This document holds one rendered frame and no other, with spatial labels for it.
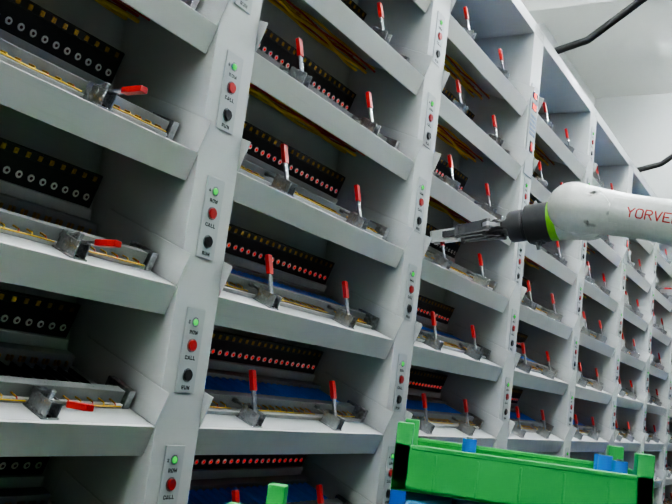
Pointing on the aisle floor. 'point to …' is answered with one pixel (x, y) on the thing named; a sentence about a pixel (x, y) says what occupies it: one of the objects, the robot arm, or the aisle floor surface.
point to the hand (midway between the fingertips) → (445, 236)
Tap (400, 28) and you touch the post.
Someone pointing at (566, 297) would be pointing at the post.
